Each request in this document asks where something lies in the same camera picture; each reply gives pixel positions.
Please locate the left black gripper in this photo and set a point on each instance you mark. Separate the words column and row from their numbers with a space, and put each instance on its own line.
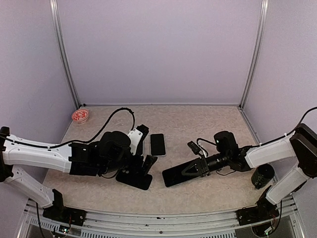
column 136, row 167

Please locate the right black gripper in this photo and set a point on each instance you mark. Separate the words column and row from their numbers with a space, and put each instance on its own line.
column 201, row 172

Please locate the light blue phone case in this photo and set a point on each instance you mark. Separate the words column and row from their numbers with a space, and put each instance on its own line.
column 142, row 148

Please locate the lilac phone case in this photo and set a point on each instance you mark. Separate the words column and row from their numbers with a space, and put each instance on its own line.
column 151, row 151

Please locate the black phone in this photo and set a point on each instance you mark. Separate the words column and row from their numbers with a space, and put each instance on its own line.
column 173, row 176
column 158, row 144

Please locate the black phone case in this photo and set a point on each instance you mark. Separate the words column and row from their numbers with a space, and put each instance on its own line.
column 137, row 180

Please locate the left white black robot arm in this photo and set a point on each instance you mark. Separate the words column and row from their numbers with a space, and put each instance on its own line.
column 115, row 152

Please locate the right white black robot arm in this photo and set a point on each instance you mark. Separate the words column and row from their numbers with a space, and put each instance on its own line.
column 301, row 144

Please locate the black cup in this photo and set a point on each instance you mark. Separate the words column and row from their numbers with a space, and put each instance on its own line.
column 262, row 176

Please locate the red white patterned bowl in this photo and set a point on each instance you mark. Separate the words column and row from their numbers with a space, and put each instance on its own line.
column 80, row 116

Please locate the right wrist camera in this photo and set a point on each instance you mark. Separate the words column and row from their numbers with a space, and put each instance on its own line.
column 197, row 149

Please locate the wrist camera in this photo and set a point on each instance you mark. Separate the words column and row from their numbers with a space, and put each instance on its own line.
column 197, row 149
column 137, row 135

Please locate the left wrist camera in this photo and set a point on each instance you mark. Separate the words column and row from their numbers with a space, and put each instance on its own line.
column 137, row 135

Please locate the front aluminium rail base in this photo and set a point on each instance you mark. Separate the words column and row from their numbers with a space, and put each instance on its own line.
column 97, row 224

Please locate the right aluminium frame post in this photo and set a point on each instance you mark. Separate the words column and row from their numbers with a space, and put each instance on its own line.
column 256, row 53

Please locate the aluminium frame post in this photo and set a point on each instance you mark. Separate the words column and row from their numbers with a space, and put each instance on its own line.
column 256, row 53
column 63, row 54

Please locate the left aluminium frame post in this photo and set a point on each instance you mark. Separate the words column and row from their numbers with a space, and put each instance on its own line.
column 63, row 54

